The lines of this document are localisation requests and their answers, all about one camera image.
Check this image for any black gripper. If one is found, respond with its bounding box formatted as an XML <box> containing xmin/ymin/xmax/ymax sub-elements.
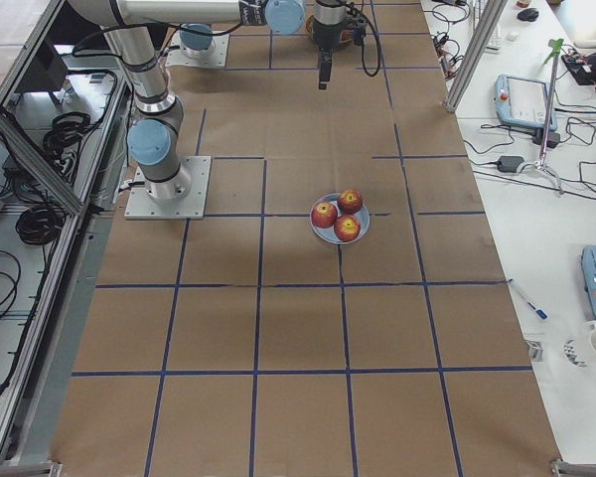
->
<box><xmin>312</xmin><ymin>0</ymin><xmax>347</xmax><ymax>90</ymax></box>

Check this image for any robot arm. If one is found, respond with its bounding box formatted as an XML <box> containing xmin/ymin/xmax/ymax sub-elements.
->
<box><xmin>72</xmin><ymin>1</ymin><xmax>306</xmax><ymax>203</ymax></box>
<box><xmin>179</xmin><ymin>23</ymin><xmax>214</xmax><ymax>58</ymax></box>

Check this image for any woven wicker basket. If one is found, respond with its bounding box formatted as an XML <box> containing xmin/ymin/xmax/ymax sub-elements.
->
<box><xmin>305</xmin><ymin>15</ymin><xmax>314</xmax><ymax>37</ymax></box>

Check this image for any red apple on plate back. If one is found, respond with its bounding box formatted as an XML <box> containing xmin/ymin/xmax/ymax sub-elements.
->
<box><xmin>337</xmin><ymin>189</ymin><xmax>364</xmax><ymax>215</ymax></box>

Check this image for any red apple on plate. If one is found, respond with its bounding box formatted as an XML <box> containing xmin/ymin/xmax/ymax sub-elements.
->
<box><xmin>337</xmin><ymin>189</ymin><xmax>364</xmax><ymax>215</ymax></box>
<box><xmin>310</xmin><ymin>201</ymin><xmax>338</xmax><ymax>229</ymax></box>
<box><xmin>334</xmin><ymin>215</ymin><xmax>362</xmax><ymax>242</ymax></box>

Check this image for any red apple on plate left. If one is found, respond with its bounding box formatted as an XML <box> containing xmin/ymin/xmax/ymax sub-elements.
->
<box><xmin>310</xmin><ymin>201</ymin><xmax>338</xmax><ymax>229</ymax></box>

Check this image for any red apple on plate front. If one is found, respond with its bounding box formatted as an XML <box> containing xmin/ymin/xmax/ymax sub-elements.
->
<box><xmin>334</xmin><ymin>215</ymin><xmax>362</xmax><ymax>242</ymax></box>

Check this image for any light blue plate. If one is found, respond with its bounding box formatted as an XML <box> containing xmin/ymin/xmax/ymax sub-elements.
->
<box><xmin>310</xmin><ymin>193</ymin><xmax>371</xmax><ymax>244</ymax></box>

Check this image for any black power adapter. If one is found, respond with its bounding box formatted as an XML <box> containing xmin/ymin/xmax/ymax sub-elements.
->
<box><xmin>496</xmin><ymin>155</ymin><xmax>524</xmax><ymax>173</ymax></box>

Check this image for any black computer mouse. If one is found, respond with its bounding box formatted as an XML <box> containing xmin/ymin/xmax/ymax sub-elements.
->
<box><xmin>517</xmin><ymin>8</ymin><xmax>539</xmax><ymax>23</ymax></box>

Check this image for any silver tripod stand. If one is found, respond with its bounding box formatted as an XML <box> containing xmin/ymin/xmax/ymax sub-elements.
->
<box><xmin>518</xmin><ymin>38</ymin><xmax>564</xmax><ymax>195</ymax></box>

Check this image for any white blue pen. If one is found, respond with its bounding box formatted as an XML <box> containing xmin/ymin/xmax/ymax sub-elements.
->
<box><xmin>508</xmin><ymin>278</ymin><xmax>548</xmax><ymax>320</ymax></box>

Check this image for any small metal binder clip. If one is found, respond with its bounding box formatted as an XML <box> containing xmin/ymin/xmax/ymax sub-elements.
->
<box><xmin>524</xmin><ymin>340</ymin><xmax>543</xmax><ymax>362</ymax></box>

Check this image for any black camera cable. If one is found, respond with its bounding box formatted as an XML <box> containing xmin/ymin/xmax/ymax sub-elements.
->
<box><xmin>345</xmin><ymin>0</ymin><xmax>382</xmax><ymax>79</ymax></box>

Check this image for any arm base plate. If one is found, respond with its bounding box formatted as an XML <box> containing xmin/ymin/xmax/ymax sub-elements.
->
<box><xmin>165</xmin><ymin>32</ymin><xmax>229</xmax><ymax>70</ymax></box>
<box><xmin>124</xmin><ymin>156</ymin><xmax>212</xmax><ymax>220</ymax></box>

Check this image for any aluminium frame post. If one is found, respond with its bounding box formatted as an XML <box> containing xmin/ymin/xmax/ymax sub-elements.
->
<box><xmin>444</xmin><ymin>0</ymin><xmax>507</xmax><ymax>113</ymax></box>

